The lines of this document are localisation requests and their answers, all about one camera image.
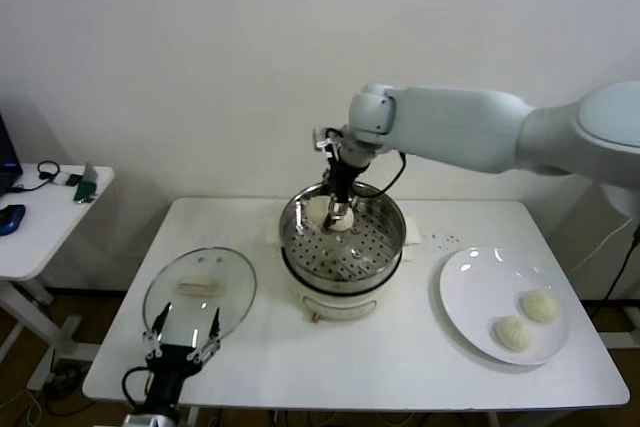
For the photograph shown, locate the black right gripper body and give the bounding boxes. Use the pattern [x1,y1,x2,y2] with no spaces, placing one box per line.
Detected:
[326,158,370,206]

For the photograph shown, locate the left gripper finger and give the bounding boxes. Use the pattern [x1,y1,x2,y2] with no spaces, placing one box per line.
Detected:
[187,307,224,363]
[142,301,172,361]

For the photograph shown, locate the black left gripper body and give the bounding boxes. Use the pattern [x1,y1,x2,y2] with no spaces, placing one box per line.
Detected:
[144,344,203,414]

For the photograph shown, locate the white steamed baozi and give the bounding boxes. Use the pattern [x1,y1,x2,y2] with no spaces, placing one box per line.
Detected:
[519,289,559,324]
[332,207,356,233]
[493,315,535,352]
[305,198,331,224]

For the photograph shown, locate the glass pot lid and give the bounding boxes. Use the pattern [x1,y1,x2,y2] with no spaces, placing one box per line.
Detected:
[141,246,258,352]

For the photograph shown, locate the stainless steel steamer basket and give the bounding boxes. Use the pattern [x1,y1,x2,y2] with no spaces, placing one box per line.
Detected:
[263,180,422,297]

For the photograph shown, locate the white steamer pot with lid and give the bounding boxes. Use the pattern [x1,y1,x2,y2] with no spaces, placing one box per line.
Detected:
[280,241,419,324]

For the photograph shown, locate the white side table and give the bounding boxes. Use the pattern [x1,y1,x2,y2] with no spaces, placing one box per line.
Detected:
[0,163,115,393]

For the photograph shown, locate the green circuit board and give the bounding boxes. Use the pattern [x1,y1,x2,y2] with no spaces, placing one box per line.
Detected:
[73,181,97,207]

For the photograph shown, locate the white round plate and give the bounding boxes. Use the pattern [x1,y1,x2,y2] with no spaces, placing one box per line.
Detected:
[428,245,571,371]

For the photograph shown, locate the blue computer mouse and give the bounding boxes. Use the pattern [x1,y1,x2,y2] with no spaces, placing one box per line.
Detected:
[0,204,26,237]

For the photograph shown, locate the black laptop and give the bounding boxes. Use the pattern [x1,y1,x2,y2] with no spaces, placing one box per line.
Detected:
[0,114,24,196]

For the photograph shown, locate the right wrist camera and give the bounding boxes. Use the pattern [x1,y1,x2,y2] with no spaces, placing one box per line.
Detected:
[312,124,342,153]

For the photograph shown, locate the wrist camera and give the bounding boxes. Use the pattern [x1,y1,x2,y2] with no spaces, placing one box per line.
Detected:
[123,412,174,427]
[312,124,342,153]

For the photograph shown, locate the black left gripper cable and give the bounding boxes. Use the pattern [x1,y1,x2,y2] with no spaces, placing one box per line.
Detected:
[122,365,154,407]

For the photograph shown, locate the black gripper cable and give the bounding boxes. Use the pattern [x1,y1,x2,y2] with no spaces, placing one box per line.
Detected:
[349,150,408,199]
[122,365,154,407]

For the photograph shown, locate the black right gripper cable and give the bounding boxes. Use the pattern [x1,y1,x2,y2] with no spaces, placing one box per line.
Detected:
[349,150,408,199]

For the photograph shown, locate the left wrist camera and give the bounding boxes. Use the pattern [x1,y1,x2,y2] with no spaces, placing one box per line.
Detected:
[123,412,174,427]

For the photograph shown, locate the tangled floor cables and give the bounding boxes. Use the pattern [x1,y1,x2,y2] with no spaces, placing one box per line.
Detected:
[24,361,89,421]

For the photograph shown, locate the thin black looped cable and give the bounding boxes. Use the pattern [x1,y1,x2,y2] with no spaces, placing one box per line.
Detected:
[4,161,62,196]

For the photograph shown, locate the white hanging cable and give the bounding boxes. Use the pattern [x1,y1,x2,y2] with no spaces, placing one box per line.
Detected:
[577,219,636,268]

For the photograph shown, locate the black hanging cable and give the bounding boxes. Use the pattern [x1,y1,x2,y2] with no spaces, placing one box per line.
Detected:
[602,226,640,301]

